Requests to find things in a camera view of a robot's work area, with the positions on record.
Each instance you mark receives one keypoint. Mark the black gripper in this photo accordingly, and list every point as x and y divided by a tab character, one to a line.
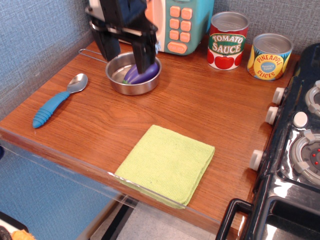
111	24

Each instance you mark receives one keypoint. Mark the small steel pan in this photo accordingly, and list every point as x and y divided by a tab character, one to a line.
123	74

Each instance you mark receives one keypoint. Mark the purple toy eggplant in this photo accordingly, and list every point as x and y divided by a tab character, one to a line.
133	77

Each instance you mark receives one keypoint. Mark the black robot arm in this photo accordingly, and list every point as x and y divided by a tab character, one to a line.
115	20

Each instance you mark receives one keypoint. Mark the green folded cloth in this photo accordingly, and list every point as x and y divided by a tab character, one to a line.
166	166

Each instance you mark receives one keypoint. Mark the teal toy microwave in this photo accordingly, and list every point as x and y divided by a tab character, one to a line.
181	23

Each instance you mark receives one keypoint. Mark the tomato sauce can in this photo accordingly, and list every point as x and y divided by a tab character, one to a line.
227	38

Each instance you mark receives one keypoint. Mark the pineapple slices can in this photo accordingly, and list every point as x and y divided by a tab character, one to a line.
269	56

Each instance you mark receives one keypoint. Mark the clear acrylic edge guard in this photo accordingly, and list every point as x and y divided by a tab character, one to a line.
108	178

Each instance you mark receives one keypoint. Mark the black toy stove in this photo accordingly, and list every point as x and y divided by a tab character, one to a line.
286	193

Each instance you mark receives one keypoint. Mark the blue handled metal spoon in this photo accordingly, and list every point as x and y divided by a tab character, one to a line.
77	84

